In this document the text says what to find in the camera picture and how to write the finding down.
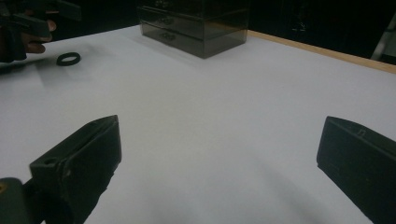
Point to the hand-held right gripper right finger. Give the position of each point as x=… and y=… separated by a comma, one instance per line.
x=361, y=168

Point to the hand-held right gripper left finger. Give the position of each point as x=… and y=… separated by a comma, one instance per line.
x=77, y=168

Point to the smoky clear drawer organizer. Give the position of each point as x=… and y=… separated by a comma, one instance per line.
x=199, y=34

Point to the wooden table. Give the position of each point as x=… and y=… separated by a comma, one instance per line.
x=327, y=51

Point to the white metal stand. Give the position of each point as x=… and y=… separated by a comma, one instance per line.
x=384, y=40

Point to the white table mat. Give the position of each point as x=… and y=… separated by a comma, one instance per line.
x=202, y=102

